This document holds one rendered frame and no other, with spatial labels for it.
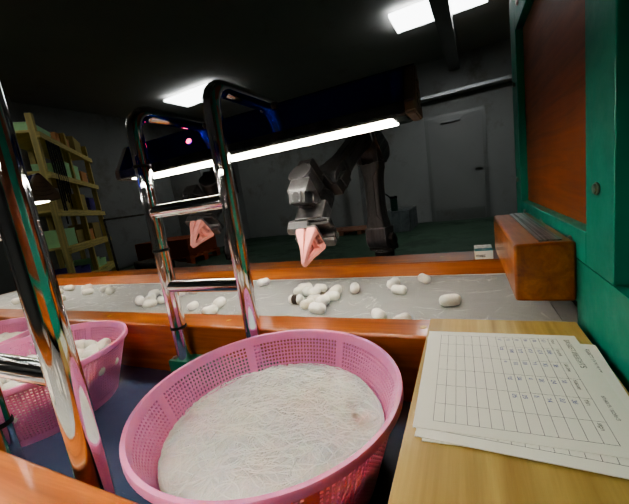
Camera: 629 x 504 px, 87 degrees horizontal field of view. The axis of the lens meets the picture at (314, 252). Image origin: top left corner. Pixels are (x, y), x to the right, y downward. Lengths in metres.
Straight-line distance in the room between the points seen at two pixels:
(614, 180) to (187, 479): 0.43
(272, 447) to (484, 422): 0.18
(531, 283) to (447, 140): 7.25
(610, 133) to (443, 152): 7.32
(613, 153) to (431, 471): 0.27
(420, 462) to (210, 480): 0.17
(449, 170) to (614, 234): 7.30
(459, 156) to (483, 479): 7.47
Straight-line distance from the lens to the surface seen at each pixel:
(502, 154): 7.69
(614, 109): 0.36
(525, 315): 0.57
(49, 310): 0.31
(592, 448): 0.28
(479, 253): 0.79
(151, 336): 0.69
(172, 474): 0.37
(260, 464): 0.33
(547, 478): 0.26
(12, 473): 0.41
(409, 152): 7.81
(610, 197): 0.37
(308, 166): 0.74
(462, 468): 0.25
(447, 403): 0.30
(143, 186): 0.57
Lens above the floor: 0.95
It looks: 10 degrees down
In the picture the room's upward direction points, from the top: 8 degrees counter-clockwise
